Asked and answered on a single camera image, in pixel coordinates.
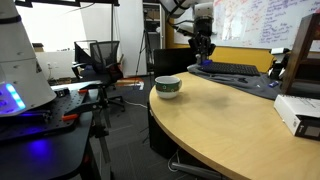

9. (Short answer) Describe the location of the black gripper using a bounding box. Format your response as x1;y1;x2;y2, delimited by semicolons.
188;16;215;64

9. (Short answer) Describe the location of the blue white marker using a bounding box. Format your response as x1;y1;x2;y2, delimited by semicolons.
201;59;213;65

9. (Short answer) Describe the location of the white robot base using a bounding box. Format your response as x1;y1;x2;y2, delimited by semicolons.
0;0;56;117

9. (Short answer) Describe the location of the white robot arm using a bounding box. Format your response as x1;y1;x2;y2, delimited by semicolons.
159;0;216;64

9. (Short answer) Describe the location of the white green patterned mug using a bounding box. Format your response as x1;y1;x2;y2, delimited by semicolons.
155;76;182;99

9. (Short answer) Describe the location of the black keyboard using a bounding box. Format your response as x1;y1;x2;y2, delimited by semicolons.
199;62;260;76

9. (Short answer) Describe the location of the black computer monitor back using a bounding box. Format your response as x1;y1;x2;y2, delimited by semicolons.
153;48;197;77

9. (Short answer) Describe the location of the grey cloth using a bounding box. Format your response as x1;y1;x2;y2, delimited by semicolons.
187;64;320;101

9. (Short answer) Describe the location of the white whiteboard with writing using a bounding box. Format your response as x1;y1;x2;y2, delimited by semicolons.
173;0;320;52

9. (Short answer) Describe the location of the small blue object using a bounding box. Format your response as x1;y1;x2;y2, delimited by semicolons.
268;81;279;88

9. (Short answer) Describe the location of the black mesh office chair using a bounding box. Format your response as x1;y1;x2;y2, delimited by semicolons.
71;40;125;111

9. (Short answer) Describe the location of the white black cardboard box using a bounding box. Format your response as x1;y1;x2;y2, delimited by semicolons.
274;94;320;141

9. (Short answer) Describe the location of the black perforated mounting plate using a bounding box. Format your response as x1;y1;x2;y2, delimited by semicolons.
0;90;86;144

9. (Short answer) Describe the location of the black camera tripod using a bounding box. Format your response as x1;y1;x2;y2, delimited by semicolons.
136;10;152;74

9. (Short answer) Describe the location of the dark wooden shelf frame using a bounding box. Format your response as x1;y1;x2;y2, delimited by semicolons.
281;13;320;94

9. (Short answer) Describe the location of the orange clamp handle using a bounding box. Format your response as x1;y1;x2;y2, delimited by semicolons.
62;114;79;121

